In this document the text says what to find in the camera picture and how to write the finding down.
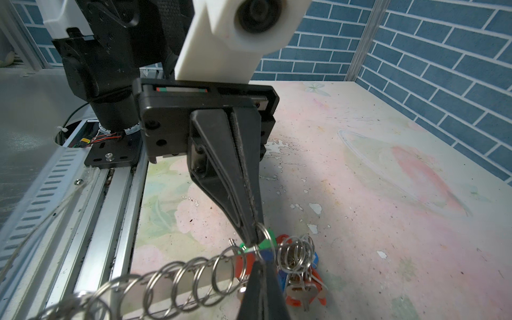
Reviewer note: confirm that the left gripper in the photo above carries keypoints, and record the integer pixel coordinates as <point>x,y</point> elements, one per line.
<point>224,148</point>

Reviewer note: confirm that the large keyring with chain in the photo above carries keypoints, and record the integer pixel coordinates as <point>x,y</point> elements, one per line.
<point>177,288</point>

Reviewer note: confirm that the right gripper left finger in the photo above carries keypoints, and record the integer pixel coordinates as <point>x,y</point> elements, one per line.
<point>252,305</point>

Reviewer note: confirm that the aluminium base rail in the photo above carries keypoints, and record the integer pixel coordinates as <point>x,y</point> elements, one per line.
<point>72,231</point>

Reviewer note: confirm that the bunch of coloured key tags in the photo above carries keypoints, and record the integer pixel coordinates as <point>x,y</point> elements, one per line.
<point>295,261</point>

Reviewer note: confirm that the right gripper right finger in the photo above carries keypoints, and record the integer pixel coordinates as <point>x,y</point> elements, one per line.
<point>274,306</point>

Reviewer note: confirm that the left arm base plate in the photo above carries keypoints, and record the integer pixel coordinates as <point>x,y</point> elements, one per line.
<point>114,152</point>

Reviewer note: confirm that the left corner aluminium post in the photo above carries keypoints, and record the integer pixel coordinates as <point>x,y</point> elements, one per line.
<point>375,18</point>

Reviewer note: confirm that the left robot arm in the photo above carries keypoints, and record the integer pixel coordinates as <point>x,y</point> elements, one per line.
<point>106,45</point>

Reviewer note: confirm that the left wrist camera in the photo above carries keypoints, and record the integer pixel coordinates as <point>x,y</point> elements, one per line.
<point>227,39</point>

